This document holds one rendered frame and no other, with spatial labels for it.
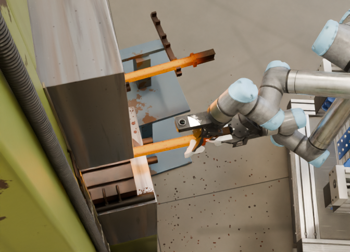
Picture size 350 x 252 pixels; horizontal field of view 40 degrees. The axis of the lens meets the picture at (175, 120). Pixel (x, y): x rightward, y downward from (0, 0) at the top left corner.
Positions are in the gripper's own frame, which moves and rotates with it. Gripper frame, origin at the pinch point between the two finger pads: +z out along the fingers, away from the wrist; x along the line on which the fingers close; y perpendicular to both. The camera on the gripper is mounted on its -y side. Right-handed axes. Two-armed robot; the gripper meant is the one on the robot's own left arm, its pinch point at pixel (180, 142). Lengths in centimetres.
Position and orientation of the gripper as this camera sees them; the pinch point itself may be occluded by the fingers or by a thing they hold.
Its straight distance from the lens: 163.9
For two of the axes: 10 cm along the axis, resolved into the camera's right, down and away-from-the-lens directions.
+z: -5.0, 4.9, 7.1
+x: -2.4, -8.7, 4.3
